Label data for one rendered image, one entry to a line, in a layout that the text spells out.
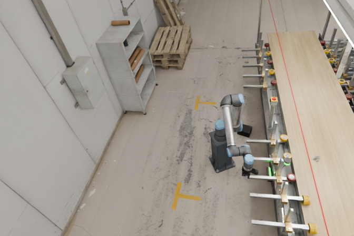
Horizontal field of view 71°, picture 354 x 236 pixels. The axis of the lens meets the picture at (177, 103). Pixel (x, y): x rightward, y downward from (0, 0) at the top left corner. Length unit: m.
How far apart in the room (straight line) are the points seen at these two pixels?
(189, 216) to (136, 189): 0.88
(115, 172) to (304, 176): 2.67
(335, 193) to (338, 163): 0.35
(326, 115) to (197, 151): 1.87
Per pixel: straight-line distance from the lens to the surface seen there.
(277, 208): 2.89
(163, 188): 3.80
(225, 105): 2.71
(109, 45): 3.99
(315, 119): 3.40
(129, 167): 4.13
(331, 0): 2.44
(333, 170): 3.01
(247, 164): 2.55
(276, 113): 3.76
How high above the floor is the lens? 3.30
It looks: 43 degrees down
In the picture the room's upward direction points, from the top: 11 degrees counter-clockwise
